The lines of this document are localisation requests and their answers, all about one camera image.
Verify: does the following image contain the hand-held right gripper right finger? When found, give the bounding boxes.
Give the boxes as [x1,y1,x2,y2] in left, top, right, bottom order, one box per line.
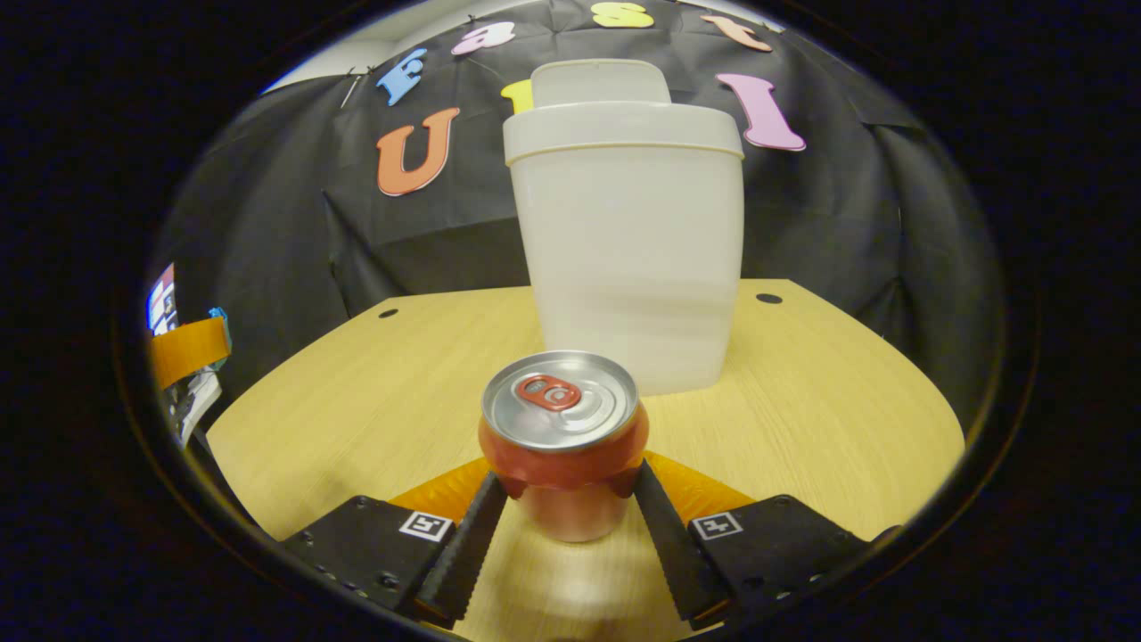
[631,450,903,625]

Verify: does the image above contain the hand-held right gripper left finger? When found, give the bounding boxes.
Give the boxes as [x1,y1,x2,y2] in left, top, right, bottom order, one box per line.
[279,457,510,625]

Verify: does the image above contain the red pop can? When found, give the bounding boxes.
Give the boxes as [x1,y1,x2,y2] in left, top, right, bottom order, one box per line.
[478,350,650,543]

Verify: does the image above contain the white desktop garbage bin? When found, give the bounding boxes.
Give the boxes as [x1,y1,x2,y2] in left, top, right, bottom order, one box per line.
[502,58,745,396]

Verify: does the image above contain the white side table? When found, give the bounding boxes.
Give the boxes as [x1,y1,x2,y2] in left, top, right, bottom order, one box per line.
[165,370,224,447]

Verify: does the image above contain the computer monitor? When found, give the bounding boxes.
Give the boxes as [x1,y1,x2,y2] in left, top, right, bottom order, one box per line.
[147,263,177,335]

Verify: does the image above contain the black backdrop cloth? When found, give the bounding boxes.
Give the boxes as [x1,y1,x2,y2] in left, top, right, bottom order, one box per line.
[147,0,1004,429]

